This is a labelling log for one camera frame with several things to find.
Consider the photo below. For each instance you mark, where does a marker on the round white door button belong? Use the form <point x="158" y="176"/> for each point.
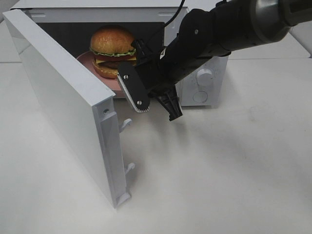
<point x="200" y="97"/>

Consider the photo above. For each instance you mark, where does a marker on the burger with lettuce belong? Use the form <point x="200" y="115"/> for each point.
<point x="111" y="45"/>

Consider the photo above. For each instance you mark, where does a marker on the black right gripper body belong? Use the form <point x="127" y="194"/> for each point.
<point x="165" y="68"/>

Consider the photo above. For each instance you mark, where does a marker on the white round knob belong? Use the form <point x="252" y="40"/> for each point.
<point x="204" y="77"/>

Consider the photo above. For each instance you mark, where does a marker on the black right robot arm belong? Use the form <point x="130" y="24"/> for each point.
<point x="232" y="25"/>

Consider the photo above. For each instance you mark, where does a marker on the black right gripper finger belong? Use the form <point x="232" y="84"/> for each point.
<point x="143" y="51"/>
<point x="170" y="101"/>

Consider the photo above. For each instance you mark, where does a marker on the pink round plate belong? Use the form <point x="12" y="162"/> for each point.
<point x="86" y="60"/>

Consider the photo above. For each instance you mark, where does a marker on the white microwave door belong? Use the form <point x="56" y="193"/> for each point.
<point x="78" y="104"/>

